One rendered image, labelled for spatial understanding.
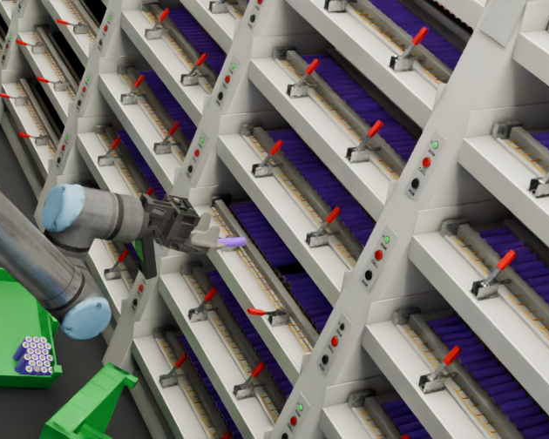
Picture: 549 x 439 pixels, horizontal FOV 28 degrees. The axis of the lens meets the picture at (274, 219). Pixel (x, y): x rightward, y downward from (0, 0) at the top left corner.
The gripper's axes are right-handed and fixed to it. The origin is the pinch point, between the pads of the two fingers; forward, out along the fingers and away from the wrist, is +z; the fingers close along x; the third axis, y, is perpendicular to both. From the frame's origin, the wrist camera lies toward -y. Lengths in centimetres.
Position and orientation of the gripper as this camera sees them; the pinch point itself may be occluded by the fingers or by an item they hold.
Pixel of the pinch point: (216, 244)
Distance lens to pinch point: 220.1
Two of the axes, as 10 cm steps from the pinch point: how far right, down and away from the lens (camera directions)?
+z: 7.9, 1.5, 5.9
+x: -4.3, -5.4, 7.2
